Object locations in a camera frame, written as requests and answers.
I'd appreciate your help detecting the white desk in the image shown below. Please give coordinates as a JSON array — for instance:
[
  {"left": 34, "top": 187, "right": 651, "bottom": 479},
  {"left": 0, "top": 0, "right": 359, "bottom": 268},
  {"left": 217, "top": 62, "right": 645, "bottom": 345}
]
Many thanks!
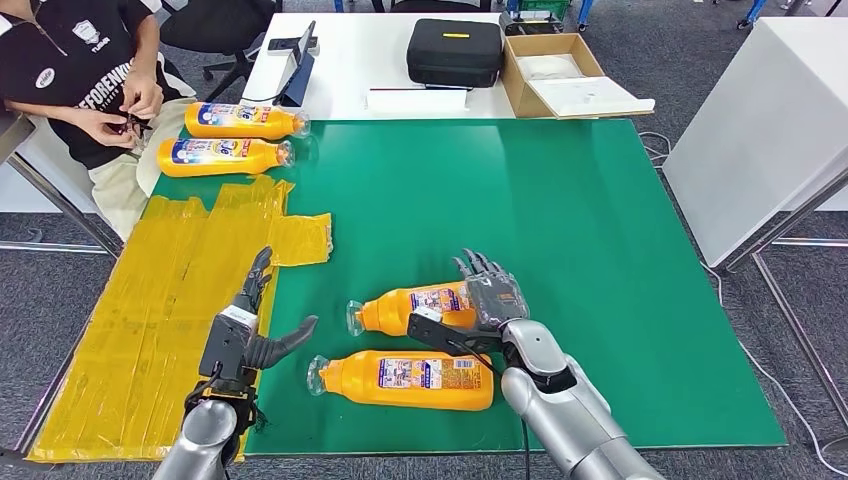
[{"left": 239, "top": 11, "right": 518, "bottom": 122}]

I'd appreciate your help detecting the white paper sheet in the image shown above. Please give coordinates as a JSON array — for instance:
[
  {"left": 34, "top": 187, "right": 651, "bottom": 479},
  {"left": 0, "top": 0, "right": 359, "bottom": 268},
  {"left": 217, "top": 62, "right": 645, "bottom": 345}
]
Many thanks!
[{"left": 365, "top": 87, "right": 471, "bottom": 114}]

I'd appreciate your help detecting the orange detergent bottle clear cap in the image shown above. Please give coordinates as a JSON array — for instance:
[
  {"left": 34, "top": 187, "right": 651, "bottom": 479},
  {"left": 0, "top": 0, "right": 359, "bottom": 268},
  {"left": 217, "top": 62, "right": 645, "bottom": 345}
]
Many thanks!
[
  {"left": 344, "top": 281, "right": 480, "bottom": 338},
  {"left": 156, "top": 137, "right": 296, "bottom": 179},
  {"left": 184, "top": 101, "right": 311, "bottom": 142},
  {"left": 306, "top": 351, "right": 496, "bottom": 413}
]

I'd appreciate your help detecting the black zip case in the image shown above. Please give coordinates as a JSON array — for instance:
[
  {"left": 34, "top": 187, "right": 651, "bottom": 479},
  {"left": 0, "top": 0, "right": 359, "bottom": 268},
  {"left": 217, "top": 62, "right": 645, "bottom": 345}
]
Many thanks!
[{"left": 406, "top": 17, "right": 505, "bottom": 89}]

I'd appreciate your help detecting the white flat sheet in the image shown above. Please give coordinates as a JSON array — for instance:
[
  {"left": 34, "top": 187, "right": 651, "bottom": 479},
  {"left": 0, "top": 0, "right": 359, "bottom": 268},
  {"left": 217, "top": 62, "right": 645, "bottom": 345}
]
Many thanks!
[{"left": 529, "top": 74, "right": 657, "bottom": 119}]

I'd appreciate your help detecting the white table with metal legs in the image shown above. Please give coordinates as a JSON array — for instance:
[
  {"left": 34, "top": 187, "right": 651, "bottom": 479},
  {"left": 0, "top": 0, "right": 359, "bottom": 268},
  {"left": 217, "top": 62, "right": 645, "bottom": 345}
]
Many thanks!
[
  {"left": 0, "top": 112, "right": 125, "bottom": 258},
  {"left": 662, "top": 15, "right": 848, "bottom": 432}
]

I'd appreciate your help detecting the person's left hand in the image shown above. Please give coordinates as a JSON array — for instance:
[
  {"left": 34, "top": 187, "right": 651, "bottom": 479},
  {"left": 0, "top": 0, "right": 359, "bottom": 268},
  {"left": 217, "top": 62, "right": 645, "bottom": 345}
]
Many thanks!
[{"left": 121, "top": 69, "right": 166, "bottom": 122}]

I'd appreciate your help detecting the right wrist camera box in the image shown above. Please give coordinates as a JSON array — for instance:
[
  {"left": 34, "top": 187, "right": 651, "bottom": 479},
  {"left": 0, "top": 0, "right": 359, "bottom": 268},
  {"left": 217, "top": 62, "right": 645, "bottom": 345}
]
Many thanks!
[{"left": 405, "top": 306, "right": 506, "bottom": 359}]

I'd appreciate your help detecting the black office chair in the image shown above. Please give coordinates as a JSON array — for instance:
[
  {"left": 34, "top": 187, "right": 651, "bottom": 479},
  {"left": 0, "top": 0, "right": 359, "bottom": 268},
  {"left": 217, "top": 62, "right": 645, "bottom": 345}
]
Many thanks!
[{"left": 160, "top": 0, "right": 284, "bottom": 104}]

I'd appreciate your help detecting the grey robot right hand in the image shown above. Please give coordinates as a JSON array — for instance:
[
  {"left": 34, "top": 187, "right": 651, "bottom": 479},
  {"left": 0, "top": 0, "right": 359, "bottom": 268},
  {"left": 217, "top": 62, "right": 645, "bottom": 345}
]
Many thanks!
[{"left": 452, "top": 248, "right": 531, "bottom": 333}]

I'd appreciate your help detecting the green plastic crate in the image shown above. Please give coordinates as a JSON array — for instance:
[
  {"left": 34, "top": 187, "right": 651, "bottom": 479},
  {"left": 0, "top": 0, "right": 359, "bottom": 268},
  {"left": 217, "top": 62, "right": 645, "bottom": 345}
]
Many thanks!
[{"left": 519, "top": 0, "right": 572, "bottom": 21}]

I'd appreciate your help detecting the person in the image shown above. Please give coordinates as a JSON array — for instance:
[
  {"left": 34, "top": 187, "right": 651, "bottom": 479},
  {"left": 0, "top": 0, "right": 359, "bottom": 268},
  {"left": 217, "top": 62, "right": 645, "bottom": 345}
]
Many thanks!
[{"left": 0, "top": 0, "right": 200, "bottom": 243}]

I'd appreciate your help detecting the open cardboard box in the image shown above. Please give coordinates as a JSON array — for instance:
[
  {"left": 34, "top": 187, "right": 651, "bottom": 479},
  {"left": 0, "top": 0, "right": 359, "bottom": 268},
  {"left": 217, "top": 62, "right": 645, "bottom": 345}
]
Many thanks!
[{"left": 501, "top": 31, "right": 657, "bottom": 121}]

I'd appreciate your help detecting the tablet with blue cover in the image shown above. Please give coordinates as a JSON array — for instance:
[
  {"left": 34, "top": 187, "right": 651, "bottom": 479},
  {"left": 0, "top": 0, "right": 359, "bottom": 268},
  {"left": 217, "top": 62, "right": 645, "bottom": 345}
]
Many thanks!
[{"left": 272, "top": 19, "right": 318, "bottom": 109}]

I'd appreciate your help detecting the black phone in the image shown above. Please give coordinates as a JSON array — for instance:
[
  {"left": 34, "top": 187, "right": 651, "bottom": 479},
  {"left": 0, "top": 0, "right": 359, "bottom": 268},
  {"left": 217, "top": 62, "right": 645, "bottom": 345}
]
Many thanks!
[{"left": 267, "top": 36, "right": 320, "bottom": 53}]

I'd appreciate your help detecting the person's right hand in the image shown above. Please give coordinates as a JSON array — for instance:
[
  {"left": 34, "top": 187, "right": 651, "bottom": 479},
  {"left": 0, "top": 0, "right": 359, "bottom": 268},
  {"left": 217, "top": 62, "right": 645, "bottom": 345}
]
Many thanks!
[{"left": 79, "top": 107, "right": 140, "bottom": 150}]

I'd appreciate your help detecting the yellow plastic sheet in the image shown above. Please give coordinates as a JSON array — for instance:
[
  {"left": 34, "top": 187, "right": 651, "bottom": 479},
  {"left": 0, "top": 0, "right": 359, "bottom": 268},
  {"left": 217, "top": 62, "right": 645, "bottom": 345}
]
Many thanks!
[{"left": 26, "top": 174, "right": 335, "bottom": 464}]

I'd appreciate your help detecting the black device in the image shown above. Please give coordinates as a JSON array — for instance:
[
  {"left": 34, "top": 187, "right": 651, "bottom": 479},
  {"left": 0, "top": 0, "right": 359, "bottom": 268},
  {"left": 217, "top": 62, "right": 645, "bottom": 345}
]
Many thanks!
[{"left": 500, "top": 7, "right": 567, "bottom": 36}]

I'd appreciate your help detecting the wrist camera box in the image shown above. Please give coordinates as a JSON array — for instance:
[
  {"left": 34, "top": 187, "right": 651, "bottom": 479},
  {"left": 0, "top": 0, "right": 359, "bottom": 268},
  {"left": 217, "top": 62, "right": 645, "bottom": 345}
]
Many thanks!
[
  {"left": 198, "top": 305, "right": 258, "bottom": 384},
  {"left": 405, "top": 306, "right": 506, "bottom": 359}
]

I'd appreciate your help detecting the white padding bag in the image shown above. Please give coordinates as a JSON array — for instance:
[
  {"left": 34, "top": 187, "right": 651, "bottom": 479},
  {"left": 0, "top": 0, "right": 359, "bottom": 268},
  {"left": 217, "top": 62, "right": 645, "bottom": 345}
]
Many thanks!
[{"left": 515, "top": 52, "right": 588, "bottom": 82}]

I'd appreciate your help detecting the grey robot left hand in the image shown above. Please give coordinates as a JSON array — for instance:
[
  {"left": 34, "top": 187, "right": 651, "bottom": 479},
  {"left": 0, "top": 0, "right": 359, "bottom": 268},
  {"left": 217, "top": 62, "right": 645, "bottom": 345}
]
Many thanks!
[{"left": 231, "top": 246, "right": 319, "bottom": 372}]

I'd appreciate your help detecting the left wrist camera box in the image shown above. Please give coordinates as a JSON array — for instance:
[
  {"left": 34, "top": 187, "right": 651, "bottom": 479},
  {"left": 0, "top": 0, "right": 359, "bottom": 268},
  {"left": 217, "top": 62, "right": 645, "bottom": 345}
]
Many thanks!
[{"left": 198, "top": 305, "right": 258, "bottom": 384}]

